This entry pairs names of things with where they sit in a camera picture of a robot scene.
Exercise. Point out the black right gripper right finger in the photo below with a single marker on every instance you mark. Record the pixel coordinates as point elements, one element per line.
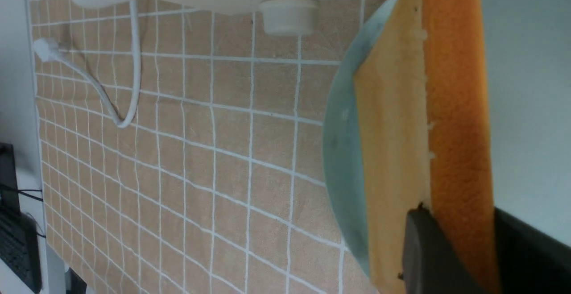
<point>530,262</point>

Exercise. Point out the toast slice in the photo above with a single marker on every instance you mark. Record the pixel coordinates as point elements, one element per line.
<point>422,103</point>

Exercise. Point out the light blue round plate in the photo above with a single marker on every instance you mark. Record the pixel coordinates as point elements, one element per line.
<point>341,144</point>

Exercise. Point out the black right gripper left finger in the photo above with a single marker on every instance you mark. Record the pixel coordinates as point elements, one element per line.
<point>429,263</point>

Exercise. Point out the checkered orange tablecloth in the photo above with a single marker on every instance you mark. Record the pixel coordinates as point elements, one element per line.
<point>217,185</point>

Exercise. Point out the black keyboard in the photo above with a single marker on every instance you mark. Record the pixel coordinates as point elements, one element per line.
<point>19,249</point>

